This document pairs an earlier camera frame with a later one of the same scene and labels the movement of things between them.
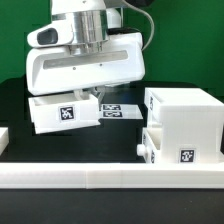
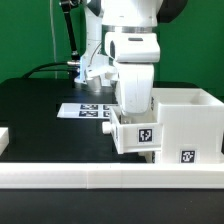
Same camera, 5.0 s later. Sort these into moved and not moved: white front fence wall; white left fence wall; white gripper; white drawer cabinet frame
Moved: white gripper
Not moved: white left fence wall; white drawer cabinet frame; white front fence wall
